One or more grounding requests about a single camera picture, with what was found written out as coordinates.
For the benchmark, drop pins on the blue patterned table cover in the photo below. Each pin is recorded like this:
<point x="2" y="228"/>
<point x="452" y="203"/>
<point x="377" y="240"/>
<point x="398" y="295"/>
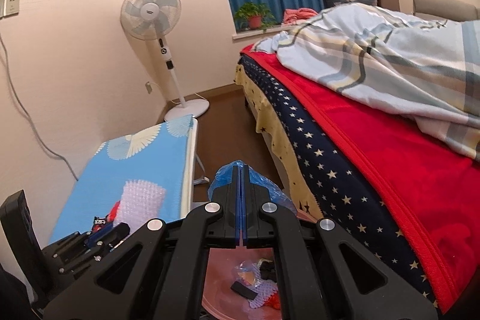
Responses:
<point x="163" y="154"/>

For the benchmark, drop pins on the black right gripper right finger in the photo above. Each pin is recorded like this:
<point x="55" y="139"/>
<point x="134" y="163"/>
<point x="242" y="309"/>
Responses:
<point x="322" y="271"/>

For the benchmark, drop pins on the potted green plant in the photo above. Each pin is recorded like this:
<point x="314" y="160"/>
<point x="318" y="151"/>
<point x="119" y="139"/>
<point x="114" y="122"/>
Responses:
<point x="254" y="16"/>

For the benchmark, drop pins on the black red snack packet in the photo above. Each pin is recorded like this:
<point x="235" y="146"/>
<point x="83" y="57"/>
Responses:
<point x="99" y="223"/>

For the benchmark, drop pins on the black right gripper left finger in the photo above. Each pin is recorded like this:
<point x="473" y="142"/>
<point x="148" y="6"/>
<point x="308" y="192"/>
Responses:
<point x="158" y="272"/>

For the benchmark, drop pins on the white foam net sleeve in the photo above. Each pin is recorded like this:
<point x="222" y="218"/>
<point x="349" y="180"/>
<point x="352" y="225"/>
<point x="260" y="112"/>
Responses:
<point x="140" y="201"/>

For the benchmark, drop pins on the white wall outlet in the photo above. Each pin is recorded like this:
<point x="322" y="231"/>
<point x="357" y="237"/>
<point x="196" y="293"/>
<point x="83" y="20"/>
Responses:
<point x="148" y="87"/>

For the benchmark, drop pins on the white standing fan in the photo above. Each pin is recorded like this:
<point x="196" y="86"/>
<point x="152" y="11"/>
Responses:
<point x="154" y="20"/>

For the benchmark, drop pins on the plaid light quilt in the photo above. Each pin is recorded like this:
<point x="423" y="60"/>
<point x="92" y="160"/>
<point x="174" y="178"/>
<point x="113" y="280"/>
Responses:
<point x="426" y="70"/>

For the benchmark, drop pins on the grey bed headboard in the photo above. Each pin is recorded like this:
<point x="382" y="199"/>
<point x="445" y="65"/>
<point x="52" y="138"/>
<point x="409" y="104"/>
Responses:
<point x="454" y="10"/>

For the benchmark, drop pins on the yellow star bed sheet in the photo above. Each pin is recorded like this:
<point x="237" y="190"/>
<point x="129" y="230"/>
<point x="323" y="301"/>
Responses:
<point x="275" y="137"/>

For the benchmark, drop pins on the red blanket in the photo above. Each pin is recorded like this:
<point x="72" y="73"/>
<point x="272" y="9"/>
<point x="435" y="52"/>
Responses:
<point x="431" y="192"/>

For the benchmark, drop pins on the navy star blanket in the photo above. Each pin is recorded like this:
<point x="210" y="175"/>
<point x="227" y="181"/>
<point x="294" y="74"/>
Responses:
<point x="340" y="190"/>

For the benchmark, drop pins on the pink clothing pile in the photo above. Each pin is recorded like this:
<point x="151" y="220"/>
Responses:
<point x="296" y="16"/>

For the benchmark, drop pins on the clear plastic bag with toy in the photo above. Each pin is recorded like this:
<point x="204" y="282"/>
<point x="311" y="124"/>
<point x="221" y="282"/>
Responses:
<point x="248" y="273"/>

